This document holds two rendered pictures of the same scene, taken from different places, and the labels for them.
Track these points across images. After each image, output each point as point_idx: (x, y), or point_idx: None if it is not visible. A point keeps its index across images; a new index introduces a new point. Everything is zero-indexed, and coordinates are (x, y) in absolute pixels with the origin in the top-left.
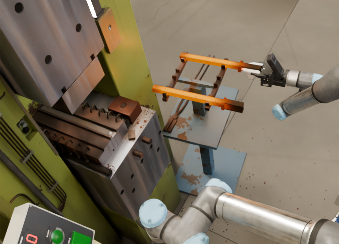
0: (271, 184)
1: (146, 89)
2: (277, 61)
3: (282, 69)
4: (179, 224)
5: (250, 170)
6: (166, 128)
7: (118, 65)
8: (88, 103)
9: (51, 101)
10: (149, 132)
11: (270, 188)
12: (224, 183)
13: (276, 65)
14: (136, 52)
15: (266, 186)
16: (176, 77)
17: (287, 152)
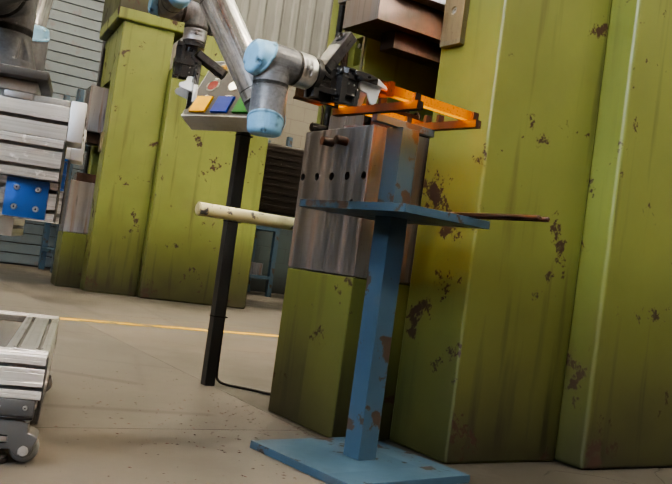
0: (228, 477)
1: (463, 181)
2: (337, 46)
3: (324, 61)
4: None
5: (298, 481)
6: None
7: (448, 83)
8: None
9: None
10: (354, 145)
11: (221, 473)
12: None
13: (329, 47)
14: (478, 92)
15: (233, 474)
16: (425, 119)
17: None
